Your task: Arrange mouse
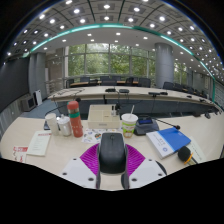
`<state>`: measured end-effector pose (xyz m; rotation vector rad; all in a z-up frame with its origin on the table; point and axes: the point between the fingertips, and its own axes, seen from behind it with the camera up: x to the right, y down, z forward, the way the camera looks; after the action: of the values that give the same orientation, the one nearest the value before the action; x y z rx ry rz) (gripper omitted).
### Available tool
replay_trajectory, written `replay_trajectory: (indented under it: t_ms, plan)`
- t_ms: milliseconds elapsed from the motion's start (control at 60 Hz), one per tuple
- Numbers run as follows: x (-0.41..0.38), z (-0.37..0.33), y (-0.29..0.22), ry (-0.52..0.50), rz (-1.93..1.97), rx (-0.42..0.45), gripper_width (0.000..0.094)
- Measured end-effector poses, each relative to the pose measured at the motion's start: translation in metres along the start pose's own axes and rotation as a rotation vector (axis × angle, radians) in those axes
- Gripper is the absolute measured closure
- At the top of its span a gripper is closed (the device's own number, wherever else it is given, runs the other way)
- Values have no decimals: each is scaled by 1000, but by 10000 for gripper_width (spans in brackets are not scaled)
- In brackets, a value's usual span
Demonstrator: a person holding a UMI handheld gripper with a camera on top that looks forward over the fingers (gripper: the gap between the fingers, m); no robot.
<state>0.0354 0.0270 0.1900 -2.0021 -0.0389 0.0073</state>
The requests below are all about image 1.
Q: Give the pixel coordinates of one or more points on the blue and white book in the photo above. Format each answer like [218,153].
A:
[168,141]

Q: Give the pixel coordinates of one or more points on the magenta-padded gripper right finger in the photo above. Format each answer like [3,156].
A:
[146,171]

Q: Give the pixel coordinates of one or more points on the green and white drink cup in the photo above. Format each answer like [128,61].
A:
[129,126]

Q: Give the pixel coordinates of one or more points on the white sheet with red header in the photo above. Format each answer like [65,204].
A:
[39,143]

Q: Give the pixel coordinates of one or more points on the dark office chairs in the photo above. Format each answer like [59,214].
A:
[144,82]

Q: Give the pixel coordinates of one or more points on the black computer mouse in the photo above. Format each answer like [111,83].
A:
[112,153]

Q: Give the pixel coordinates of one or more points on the black table microphone units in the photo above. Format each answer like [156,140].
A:
[124,90]

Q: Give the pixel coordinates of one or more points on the colourful sticker leaflet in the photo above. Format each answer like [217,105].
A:
[91,136]

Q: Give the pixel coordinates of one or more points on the beige cardboard box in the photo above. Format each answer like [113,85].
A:
[103,118]

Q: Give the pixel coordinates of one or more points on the white paper cup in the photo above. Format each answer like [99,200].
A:
[52,125]

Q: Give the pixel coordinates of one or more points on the white upright cabinet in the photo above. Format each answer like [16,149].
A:
[38,97]

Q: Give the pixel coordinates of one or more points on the red and white fan-print brochure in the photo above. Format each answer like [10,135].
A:
[20,154]

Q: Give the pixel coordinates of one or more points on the ceiling lights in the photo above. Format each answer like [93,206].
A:
[106,6]

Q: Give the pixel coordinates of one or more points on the red bottle with green band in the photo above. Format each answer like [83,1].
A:
[76,121]

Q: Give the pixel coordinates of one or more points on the black gooseneck conference microphone unit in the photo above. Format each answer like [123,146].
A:
[146,126]
[46,126]

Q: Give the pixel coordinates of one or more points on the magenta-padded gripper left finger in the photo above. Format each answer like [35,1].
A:
[78,171]

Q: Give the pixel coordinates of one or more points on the white lidded mug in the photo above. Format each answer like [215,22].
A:
[65,126]

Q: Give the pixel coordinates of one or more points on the white paper sheet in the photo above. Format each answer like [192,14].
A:
[199,150]

